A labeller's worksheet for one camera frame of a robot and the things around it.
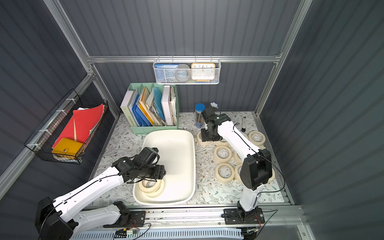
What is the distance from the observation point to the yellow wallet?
0.64 metres

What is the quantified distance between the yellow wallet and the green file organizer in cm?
38

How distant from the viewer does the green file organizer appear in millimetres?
955
